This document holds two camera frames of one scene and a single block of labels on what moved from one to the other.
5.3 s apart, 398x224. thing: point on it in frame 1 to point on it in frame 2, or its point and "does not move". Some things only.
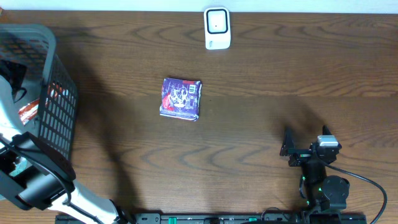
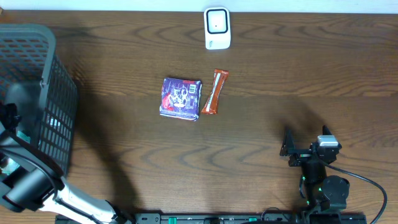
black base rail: [221, 218] does not move
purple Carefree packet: [181, 98] does not move
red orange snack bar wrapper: [30, 111] to [211, 107]
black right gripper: [304, 155] does not move
